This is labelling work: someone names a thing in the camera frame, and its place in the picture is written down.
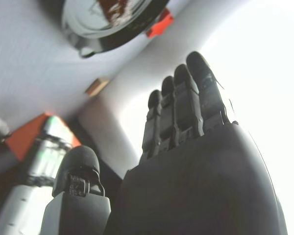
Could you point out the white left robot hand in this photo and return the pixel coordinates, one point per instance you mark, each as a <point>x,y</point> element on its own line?
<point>198,183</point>

